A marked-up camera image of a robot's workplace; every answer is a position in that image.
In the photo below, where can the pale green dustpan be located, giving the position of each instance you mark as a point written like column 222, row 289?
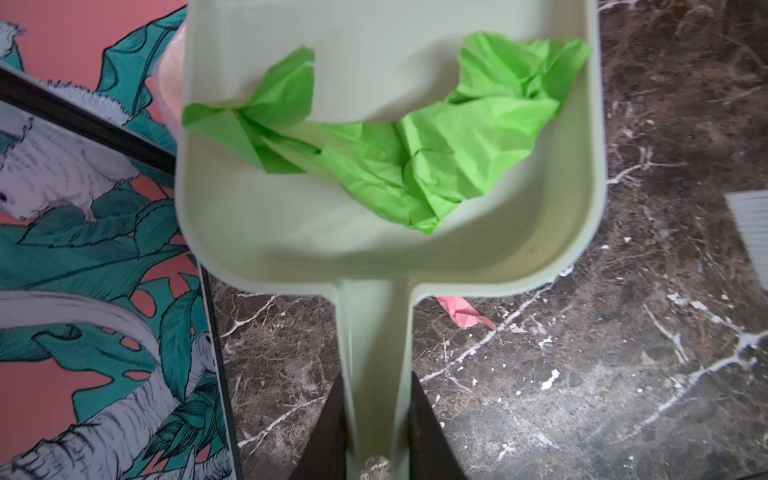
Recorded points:
column 377, row 61

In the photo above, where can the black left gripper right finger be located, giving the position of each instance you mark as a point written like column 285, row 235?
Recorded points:
column 431, row 456

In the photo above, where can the cream plastic trash bin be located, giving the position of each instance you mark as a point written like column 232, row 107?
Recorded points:
column 169, row 79

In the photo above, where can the pink paper scrap left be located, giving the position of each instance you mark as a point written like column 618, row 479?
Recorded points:
column 463, row 314

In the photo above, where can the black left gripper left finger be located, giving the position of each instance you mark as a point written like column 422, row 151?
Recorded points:
column 324, row 456

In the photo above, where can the green paper scrap front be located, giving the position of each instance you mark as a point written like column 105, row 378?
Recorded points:
column 418, row 170

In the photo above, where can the left black frame post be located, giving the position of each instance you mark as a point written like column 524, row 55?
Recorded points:
column 39, row 101

